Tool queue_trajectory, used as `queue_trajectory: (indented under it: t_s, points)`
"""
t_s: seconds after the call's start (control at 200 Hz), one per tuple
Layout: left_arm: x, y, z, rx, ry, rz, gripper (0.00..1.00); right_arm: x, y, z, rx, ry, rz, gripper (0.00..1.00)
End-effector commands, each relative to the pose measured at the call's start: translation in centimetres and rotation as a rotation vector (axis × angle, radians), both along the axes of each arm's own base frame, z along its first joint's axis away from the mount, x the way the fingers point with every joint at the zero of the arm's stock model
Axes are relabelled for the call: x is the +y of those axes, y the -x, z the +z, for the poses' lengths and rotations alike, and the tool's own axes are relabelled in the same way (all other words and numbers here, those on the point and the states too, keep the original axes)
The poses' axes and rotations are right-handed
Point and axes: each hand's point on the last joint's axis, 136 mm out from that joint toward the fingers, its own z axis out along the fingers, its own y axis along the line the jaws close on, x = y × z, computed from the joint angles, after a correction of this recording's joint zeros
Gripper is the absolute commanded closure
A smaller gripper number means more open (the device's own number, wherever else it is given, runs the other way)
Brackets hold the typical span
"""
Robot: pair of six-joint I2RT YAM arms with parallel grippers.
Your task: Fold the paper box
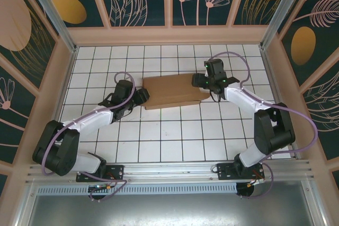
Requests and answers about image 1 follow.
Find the white wire connector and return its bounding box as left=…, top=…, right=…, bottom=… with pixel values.
left=247, top=177, right=266, bottom=187

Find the grey metal sheet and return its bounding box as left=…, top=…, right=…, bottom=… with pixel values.
left=25, top=180, right=323, bottom=226

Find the slotted grey cable duct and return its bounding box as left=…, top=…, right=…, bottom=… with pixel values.
left=36, top=183, right=238, bottom=195

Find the small controller board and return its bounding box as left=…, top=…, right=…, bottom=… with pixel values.
left=88, top=183, right=112, bottom=193

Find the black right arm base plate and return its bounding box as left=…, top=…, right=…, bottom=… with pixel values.
left=216, top=162, right=266, bottom=182

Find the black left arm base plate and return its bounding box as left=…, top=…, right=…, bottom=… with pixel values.
left=76, top=164, right=126, bottom=183

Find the aluminium corner post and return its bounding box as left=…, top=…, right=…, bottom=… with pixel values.
left=258, top=0, right=310, bottom=51
left=22, top=0, right=78, bottom=54

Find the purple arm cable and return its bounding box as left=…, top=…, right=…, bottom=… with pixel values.
left=42, top=71, right=135, bottom=202
left=208, top=51, right=319, bottom=200

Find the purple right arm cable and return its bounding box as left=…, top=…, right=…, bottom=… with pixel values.
left=208, top=51, right=319, bottom=200

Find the brown cardboard box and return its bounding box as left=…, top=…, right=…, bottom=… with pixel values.
left=141, top=73, right=210, bottom=111

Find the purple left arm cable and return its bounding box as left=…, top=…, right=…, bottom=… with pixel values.
left=42, top=71, right=135, bottom=202

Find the aluminium front rail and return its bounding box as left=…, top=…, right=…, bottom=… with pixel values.
left=25, top=159, right=316, bottom=184

